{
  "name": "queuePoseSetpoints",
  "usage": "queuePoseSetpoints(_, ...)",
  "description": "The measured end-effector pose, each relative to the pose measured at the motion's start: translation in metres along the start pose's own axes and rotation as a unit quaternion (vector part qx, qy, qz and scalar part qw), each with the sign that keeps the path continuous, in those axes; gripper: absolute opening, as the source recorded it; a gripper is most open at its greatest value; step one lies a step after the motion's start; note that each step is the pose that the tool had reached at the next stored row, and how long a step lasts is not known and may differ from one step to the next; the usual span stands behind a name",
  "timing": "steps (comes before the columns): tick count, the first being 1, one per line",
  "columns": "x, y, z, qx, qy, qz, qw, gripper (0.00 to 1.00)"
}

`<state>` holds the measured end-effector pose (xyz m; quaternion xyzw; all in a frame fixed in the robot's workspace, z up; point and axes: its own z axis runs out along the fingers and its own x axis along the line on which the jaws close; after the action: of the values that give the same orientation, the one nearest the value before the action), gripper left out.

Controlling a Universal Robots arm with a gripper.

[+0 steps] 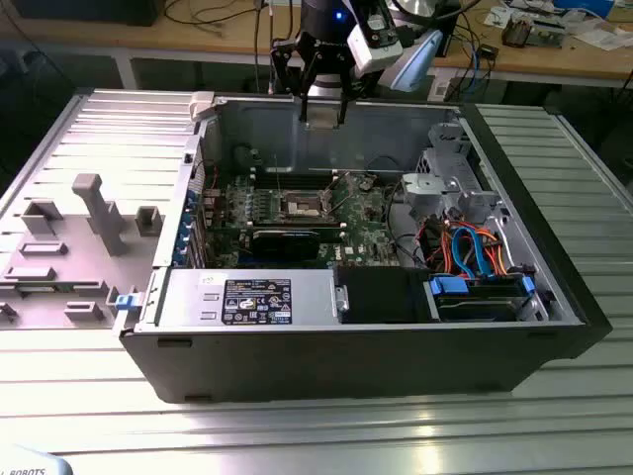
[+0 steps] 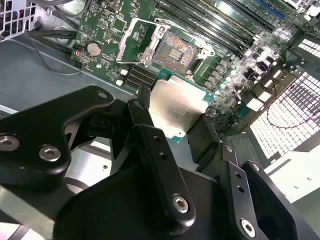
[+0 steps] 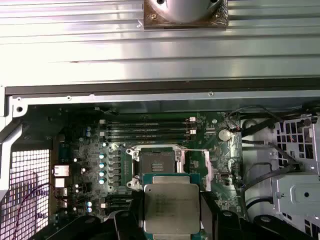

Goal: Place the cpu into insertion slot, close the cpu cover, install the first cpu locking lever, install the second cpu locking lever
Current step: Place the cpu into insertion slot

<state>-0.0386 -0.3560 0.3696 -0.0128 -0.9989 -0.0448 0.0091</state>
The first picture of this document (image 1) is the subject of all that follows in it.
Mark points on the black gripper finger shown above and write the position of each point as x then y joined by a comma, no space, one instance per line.
342,111
302,109

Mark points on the silver CPU plate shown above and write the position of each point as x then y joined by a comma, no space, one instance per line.
324,121

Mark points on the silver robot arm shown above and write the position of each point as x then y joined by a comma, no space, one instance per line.
415,59

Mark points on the black RAM slot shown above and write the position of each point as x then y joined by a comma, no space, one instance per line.
294,182
294,178
294,186
294,174

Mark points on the CPU socket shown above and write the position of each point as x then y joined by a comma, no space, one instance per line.
299,205

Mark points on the round coin battery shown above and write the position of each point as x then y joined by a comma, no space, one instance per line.
366,184

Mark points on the pale case latch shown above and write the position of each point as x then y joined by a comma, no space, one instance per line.
203,105

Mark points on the white barcode label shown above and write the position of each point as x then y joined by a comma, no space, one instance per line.
441,88

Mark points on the silver metal drive cage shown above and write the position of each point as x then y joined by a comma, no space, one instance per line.
425,188

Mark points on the green RAM stick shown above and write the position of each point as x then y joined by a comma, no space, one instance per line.
297,226

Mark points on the green motherboard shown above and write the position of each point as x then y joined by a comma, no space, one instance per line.
366,232

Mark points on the black box on desk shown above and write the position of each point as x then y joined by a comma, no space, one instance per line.
447,29

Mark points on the wooden desk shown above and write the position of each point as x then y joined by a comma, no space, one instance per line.
198,37

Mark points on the black graphics card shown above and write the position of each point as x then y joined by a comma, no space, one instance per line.
287,246

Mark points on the small black box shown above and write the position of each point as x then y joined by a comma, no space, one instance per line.
488,51

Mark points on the brown electronic part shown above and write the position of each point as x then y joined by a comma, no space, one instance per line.
516,29

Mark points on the silver power supply unit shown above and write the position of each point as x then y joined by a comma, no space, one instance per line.
198,297

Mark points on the grey metal box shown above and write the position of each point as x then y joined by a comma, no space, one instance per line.
546,33

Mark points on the hard disk in blue carrier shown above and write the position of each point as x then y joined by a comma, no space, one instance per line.
475,304

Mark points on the dark flat box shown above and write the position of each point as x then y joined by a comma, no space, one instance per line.
84,10

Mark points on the black grey PC case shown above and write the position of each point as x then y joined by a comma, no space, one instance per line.
297,361

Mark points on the blue case latch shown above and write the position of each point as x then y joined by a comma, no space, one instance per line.
126,302

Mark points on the white papers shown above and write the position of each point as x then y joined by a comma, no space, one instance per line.
598,38

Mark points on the grey parts rack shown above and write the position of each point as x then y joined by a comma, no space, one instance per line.
64,277

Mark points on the pale blue teach pendant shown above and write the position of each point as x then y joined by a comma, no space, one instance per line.
29,462

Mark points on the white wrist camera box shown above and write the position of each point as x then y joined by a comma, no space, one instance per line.
376,47

